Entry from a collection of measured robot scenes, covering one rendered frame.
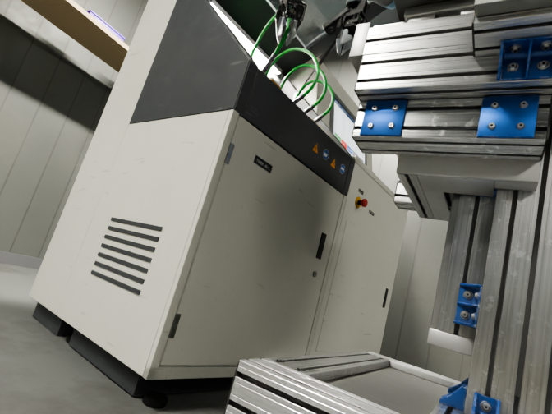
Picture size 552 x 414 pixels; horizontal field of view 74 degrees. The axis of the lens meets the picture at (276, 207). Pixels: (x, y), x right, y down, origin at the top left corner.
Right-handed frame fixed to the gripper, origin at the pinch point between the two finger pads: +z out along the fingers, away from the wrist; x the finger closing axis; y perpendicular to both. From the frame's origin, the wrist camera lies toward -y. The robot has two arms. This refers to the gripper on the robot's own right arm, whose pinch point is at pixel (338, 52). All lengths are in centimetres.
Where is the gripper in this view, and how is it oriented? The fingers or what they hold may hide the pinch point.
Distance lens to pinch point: 146.3
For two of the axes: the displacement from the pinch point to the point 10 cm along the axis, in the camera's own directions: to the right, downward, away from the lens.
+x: 5.9, 3.3, 7.4
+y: 7.6, 0.8, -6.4
